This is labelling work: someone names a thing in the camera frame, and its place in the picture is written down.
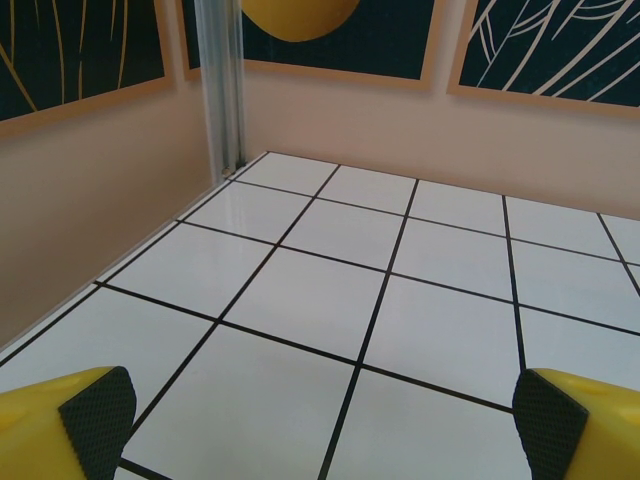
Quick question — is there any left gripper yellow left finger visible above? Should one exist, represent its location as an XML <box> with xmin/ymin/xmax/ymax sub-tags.
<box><xmin>0</xmin><ymin>365</ymin><xmax>138</xmax><ymax>480</ymax></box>

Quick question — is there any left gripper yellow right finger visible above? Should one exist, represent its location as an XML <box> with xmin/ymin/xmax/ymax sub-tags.
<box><xmin>512</xmin><ymin>368</ymin><xmax>640</xmax><ymax>480</ymax></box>

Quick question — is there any wall panel with gold lines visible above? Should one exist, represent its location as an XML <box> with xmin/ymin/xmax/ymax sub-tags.
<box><xmin>0</xmin><ymin>0</ymin><xmax>176</xmax><ymax>141</ymax></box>

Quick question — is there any wall panel with leaf outlines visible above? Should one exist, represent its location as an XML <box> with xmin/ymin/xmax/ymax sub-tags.
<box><xmin>447</xmin><ymin>0</ymin><xmax>640</xmax><ymax>120</ymax></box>

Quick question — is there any aluminium corner post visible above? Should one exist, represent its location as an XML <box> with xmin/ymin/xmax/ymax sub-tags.
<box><xmin>197</xmin><ymin>0</ymin><xmax>247</xmax><ymax>176</ymax></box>

